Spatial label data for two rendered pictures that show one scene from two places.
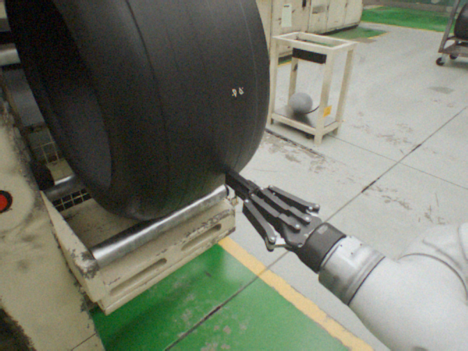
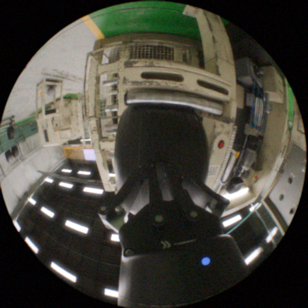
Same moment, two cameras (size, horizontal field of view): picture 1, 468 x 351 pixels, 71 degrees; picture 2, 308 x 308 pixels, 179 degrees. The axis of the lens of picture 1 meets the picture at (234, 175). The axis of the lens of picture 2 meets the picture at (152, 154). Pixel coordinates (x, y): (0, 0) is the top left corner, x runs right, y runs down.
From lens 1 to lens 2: 61 cm
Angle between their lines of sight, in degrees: 75
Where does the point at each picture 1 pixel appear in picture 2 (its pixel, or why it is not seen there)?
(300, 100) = (51, 93)
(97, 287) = (234, 109)
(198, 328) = (140, 6)
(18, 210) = (219, 138)
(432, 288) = not seen: outside the picture
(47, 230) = (217, 124)
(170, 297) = (141, 21)
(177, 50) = not seen: hidden behind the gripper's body
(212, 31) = not seen: hidden behind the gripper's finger
